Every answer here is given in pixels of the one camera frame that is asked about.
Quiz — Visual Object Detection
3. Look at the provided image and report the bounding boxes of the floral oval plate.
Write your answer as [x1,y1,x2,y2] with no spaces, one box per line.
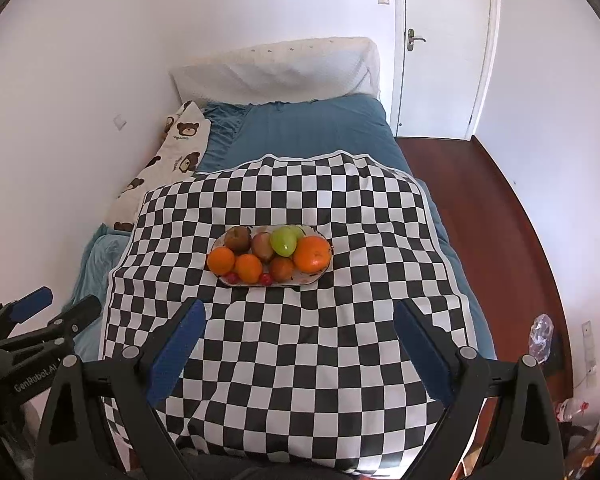
[211,224,334,289]

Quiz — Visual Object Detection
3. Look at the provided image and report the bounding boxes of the bed with blue sheet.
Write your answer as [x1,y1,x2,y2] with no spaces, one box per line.
[70,94,496,361]

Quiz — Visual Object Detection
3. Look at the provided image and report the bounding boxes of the bear print pillow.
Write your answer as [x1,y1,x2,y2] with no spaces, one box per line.
[104,101,212,233]

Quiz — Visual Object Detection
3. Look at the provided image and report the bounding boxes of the large orange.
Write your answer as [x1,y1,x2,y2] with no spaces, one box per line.
[293,236,332,273]

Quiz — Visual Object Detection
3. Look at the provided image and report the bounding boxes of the white wall socket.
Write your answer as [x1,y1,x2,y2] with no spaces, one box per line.
[581,320,597,363]

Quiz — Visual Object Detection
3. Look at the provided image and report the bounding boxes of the white pillow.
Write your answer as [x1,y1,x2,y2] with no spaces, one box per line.
[169,36,381,108]

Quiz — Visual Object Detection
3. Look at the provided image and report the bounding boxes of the brown kiwi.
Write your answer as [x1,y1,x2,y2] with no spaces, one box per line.
[224,227,252,254]

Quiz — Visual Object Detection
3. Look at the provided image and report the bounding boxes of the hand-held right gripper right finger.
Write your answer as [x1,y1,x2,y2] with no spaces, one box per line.
[392,299,566,480]

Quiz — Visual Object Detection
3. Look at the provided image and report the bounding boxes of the large green apple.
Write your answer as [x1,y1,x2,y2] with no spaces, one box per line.
[271,227,299,256]

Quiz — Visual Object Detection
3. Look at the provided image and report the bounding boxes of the red capped plastic bottle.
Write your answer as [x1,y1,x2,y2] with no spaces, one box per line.
[554,399,589,424]

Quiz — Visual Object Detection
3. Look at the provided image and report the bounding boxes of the white door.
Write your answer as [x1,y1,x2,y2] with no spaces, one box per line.
[393,0,501,140]

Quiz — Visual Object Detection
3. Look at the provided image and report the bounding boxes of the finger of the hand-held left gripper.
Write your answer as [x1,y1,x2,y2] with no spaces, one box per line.
[0,295,103,357]
[0,286,55,339]

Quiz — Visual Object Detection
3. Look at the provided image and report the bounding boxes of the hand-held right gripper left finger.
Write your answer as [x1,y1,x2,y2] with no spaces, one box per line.
[32,297,207,480]

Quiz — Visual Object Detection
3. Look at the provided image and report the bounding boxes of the small brownish orange fruit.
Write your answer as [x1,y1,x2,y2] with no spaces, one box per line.
[269,256,296,282]

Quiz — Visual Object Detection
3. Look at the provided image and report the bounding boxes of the black white checkered cloth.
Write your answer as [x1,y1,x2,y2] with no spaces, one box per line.
[100,150,476,476]

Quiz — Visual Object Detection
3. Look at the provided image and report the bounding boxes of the orange tangerine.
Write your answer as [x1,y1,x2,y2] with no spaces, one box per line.
[207,247,236,275]
[235,254,264,284]

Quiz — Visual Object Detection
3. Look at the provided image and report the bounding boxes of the clear plastic bottle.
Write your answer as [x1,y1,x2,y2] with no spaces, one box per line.
[529,313,557,362]

